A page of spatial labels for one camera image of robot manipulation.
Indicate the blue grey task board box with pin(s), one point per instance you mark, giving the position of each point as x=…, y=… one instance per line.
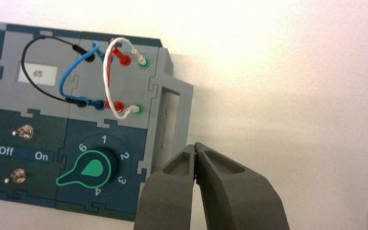
x=127, y=85

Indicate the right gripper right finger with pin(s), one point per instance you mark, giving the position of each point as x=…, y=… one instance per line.
x=241, y=200

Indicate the white number label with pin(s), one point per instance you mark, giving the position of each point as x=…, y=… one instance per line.
x=38, y=74

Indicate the black green rotary knob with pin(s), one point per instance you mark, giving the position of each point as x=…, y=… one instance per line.
x=95, y=168

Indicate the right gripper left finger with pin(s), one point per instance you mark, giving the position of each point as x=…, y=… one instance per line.
x=166, y=200

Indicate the silver toggle switch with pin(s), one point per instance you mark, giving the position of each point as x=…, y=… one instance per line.
x=18, y=176
x=25, y=131

